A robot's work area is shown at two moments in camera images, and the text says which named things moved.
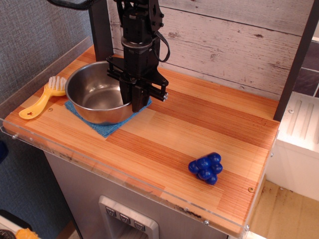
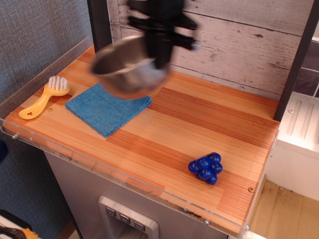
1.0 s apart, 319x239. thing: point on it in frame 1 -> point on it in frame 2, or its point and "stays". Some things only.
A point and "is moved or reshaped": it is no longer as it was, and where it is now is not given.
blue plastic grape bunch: x=207 y=168 stays
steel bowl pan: x=96 y=94 is moved or reshaped
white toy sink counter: x=294 y=163 stays
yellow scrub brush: x=56 y=87 stays
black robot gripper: x=140 y=66 -> x=161 y=21
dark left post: x=100 y=30 stays
